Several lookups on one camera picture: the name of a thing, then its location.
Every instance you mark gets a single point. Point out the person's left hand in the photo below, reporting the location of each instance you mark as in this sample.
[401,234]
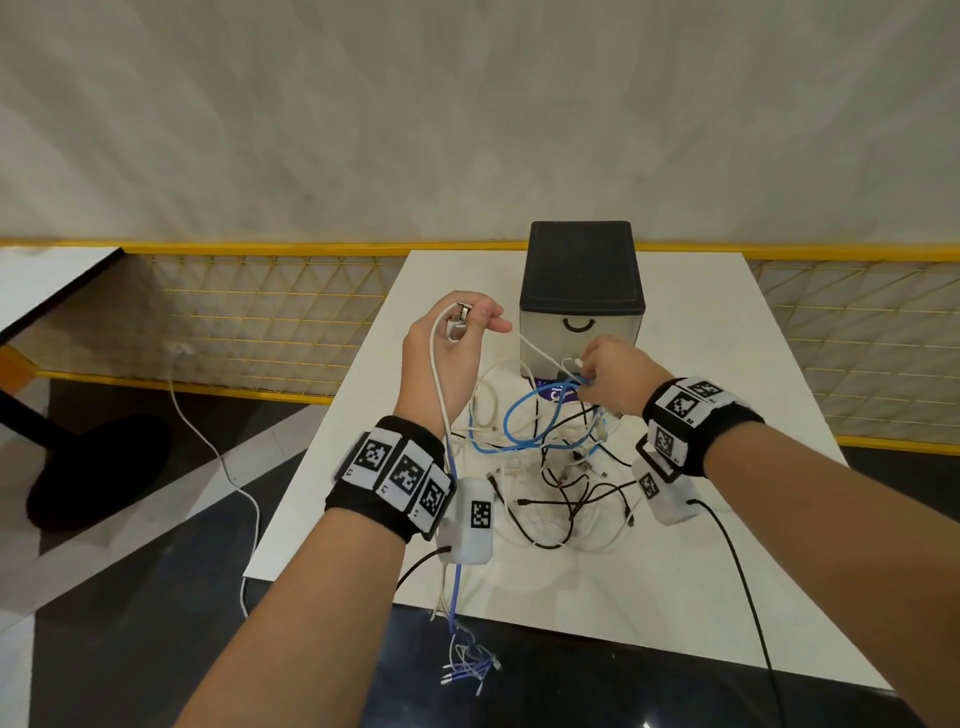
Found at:
[435,375]

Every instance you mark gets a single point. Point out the person's right hand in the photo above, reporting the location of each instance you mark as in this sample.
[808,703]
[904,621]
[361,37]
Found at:
[622,375]

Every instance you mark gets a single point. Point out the black-topped grey drawer box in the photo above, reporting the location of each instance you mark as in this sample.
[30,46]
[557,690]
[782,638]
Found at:
[581,262]

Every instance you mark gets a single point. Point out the person's right forearm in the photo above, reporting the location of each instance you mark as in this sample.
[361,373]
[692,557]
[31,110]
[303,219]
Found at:
[840,540]

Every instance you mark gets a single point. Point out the person's left forearm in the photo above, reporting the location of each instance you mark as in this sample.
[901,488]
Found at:
[300,622]

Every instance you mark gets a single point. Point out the dark blue printed packet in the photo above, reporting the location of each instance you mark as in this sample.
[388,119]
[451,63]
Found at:
[544,386]

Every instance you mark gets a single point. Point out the black wristband with markers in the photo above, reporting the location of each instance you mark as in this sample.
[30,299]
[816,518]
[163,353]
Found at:
[739,435]
[352,502]

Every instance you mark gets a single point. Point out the yellow mesh fence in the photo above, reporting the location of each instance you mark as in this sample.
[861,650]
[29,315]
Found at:
[262,337]

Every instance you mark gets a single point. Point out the white side table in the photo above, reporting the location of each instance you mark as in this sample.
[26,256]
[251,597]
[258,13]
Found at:
[45,281]

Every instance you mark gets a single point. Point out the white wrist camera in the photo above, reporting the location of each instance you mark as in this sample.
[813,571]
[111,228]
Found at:
[465,547]
[675,510]

